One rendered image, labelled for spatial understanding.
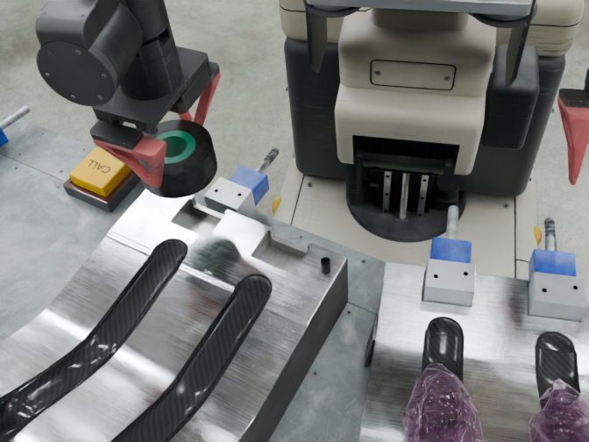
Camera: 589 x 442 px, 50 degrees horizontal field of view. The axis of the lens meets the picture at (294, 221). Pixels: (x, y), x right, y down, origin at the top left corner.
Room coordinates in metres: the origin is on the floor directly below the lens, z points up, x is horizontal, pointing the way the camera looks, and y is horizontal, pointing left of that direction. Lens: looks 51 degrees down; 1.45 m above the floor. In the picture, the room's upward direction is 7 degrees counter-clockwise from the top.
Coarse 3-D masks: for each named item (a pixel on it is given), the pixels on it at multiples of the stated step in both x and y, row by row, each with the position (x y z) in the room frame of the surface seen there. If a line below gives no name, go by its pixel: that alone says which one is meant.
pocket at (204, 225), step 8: (192, 200) 0.49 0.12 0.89; (184, 208) 0.49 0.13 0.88; (192, 208) 0.49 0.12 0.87; (200, 208) 0.49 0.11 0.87; (208, 208) 0.49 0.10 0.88; (176, 216) 0.47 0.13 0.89; (184, 216) 0.48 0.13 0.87; (192, 216) 0.49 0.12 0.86; (200, 216) 0.49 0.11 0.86; (208, 216) 0.48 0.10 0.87; (216, 216) 0.48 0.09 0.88; (176, 224) 0.47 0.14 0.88; (184, 224) 0.48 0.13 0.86; (192, 224) 0.48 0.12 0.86; (200, 224) 0.48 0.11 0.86; (208, 224) 0.47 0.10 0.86; (216, 224) 0.47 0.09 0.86; (200, 232) 0.46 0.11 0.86; (208, 232) 0.46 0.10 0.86
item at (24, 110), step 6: (24, 108) 0.77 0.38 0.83; (12, 114) 0.75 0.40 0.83; (18, 114) 0.75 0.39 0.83; (24, 114) 0.76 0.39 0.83; (6, 120) 0.74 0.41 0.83; (12, 120) 0.75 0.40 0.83; (0, 126) 0.73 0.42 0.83; (6, 126) 0.74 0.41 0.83; (0, 132) 0.71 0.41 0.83; (0, 138) 0.71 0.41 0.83; (6, 138) 0.72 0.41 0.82; (0, 144) 0.71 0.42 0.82
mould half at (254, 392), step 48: (144, 192) 0.51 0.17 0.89; (144, 240) 0.44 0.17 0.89; (192, 240) 0.43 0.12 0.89; (240, 240) 0.42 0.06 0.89; (96, 288) 0.39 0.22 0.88; (192, 288) 0.37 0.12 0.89; (288, 288) 0.36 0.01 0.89; (336, 288) 0.36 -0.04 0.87; (48, 336) 0.33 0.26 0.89; (144, 336) 0.32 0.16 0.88; (192, 336) 0.32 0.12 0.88; (288, 336) 0.30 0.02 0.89; (0, 384) 0.27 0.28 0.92; (96, 384) 0.27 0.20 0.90; (144, 384) 0.27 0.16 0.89; (240, 384) 0.26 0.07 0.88; (288, 384) 0.27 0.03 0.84; (48, 432) 0.22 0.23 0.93; (96, 432) 0.21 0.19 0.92; (192, 432) 0.21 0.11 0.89; (240, 432) 0.21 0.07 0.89
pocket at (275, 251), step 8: (272, 232) 0.43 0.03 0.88; (264, 240) 0.43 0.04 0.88; (272, 240) 0.43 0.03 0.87; (280, 240) 0.43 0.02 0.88; (256, 248) 0.41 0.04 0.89; (264, 248) 0.42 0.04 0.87; (272, 248) 0.43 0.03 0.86; (280, 248) 0.43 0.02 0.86; (288, 248) 0.42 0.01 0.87; (296, 248) 0.42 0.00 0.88; (304, 248) 0.41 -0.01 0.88; (256, 256) 0.41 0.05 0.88; (264, 256) 0.42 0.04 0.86; (272, 256) 0.42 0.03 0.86; (280, 256) 0.42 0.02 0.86; (288, 256) 0.41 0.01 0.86; (296, 256) 0.41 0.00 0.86; (272, 264) 0.41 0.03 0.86; (280, 264) 0.41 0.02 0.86; (288, 264) 0.40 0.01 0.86; (296, 264) 0.40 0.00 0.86; (288, 272) 0.39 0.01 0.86
